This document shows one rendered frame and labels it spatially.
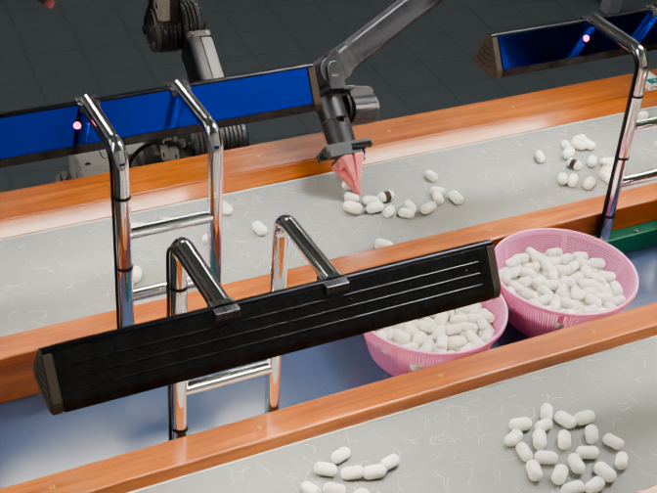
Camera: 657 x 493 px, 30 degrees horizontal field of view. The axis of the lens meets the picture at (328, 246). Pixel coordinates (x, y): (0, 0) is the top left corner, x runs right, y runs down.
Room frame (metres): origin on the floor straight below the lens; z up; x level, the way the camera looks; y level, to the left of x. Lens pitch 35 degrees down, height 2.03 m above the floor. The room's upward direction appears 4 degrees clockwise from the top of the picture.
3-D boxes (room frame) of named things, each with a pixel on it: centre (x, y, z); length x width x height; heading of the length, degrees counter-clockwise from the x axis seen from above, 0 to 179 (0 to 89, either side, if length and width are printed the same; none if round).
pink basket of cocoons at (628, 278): (1.80, -0.43, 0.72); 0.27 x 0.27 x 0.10
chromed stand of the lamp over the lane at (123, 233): (1.64, 0.29, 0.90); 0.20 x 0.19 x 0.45; 119
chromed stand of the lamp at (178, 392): (1.29, 0.10, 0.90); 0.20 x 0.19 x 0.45; 119
